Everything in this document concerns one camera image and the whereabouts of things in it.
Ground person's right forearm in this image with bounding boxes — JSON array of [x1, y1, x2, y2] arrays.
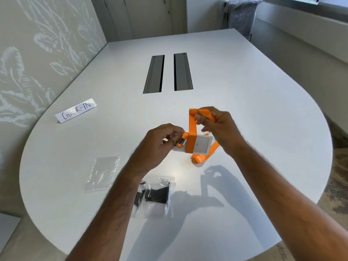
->
[[226, 141, 348, 261]]

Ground clear plastic bag with lanyard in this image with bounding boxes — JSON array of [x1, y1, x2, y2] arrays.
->
[[131, 175, 177, 219]]

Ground person's left forearm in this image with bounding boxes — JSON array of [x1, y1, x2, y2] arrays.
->
[[66, 158, 153, 261]]

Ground grey table cable tray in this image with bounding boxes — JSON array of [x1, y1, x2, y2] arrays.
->
[[143, 55, 165, 94], [173, 53, 194, 92]]

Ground person's right hand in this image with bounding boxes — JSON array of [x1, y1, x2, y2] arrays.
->
[[194, 106, 246, 158]]

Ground white handwritten paper sign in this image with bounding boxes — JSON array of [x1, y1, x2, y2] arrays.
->
[[55, 98, 98, 124]]

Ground empty clear plastic bag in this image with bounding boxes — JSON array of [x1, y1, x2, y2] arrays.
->
[[84, 156, 121, 193]]

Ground black lanyard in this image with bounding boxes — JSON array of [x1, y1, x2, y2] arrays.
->
[[134, 185, 171, 207]]

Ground clear badge holder with card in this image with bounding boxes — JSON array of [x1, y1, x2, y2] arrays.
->
[[172, 134, 214, 155]]

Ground bin with clear plastic liner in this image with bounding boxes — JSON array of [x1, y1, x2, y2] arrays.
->
[[220, 0, 264, 39]]

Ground grey furniture corner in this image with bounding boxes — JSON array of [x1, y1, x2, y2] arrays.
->
[[0, 213, 22, 251]]

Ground orange lanyard strap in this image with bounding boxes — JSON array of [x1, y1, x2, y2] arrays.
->
[[181, 108, 220, 165]]

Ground window frame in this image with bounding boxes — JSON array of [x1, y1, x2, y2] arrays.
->
[[263, 0, 348, 14]]

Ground grey cabinet doors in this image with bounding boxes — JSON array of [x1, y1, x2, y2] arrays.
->
[[90, 0, 189, 43]]

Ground person's left hand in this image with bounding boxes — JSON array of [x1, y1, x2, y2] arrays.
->
[[132, 123, 186, 175]]

